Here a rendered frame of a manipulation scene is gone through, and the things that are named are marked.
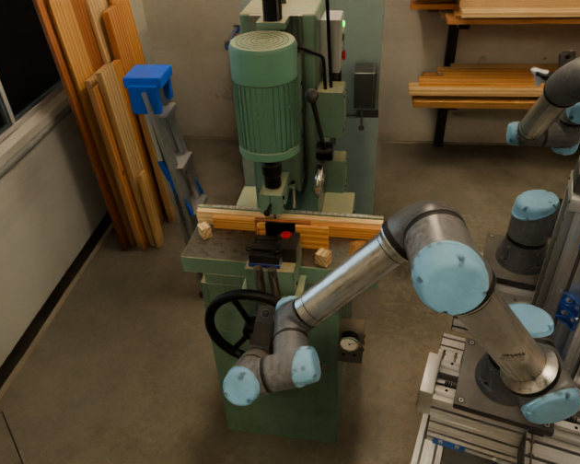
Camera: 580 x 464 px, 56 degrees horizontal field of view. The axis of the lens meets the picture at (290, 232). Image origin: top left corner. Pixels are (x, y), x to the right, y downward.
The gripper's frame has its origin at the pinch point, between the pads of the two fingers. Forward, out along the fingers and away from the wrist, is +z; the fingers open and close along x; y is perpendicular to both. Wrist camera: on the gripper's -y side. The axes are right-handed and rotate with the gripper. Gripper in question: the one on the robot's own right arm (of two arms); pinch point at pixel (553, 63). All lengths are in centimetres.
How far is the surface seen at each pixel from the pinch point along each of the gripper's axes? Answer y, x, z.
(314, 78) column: -21, -77, -41
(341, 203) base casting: 34, -76, -26
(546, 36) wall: 52, 41, 178
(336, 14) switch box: -34, -69, -27
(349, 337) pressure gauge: 45, -72, -83
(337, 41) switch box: -28, -70, -32
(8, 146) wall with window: 8, -222, -2
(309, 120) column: -8, -80, -41
